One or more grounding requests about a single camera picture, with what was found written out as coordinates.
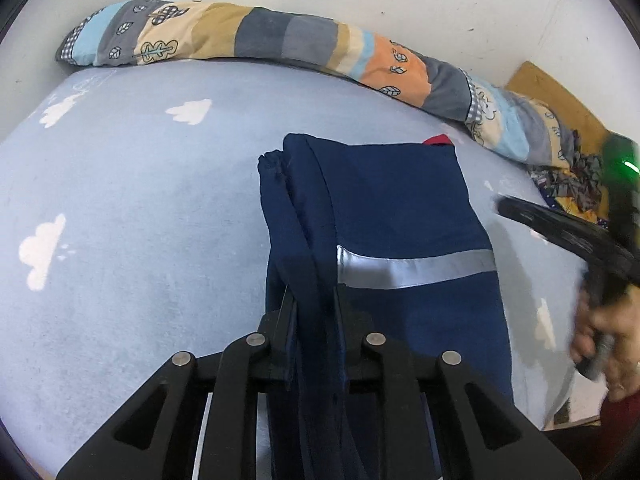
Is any person's dark red clothing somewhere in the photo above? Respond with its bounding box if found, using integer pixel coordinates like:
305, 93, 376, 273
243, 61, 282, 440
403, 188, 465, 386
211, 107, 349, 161
597, 400, 640, 433

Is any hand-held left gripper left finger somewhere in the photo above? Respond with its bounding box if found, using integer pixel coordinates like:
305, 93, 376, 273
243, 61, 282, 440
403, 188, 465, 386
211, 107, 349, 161
55, 300, 301, 480

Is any blue cloud-print bed sheet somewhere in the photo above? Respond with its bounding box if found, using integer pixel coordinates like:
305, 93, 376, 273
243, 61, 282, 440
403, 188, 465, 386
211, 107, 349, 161
0, 57, 591, 476

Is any person's right hand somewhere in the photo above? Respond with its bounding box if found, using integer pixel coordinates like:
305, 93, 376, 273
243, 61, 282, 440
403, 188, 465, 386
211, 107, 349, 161
570, 285, 640, 403

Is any navy blue garment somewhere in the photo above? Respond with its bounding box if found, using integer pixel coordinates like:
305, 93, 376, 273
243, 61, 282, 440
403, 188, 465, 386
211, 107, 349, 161
257, 132, 516, 480

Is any wooden headboard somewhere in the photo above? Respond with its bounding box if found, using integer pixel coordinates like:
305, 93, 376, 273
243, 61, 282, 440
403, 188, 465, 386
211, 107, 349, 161
505, 61, 611, 156

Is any patchwork rolled quilt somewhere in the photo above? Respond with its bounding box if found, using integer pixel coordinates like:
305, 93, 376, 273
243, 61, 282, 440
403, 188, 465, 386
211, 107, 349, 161
55, 0, 581, 168

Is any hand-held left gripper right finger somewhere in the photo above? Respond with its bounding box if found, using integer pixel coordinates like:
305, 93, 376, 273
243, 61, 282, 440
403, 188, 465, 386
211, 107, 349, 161
332, 285, 583, 480

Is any grey red patterned cloth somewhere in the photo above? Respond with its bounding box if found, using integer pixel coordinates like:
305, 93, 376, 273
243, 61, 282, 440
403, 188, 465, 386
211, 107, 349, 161
530, 130, 608, 211

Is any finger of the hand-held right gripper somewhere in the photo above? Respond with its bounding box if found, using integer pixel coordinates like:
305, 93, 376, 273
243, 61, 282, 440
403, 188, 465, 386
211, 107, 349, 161
494, 195, 601, 271

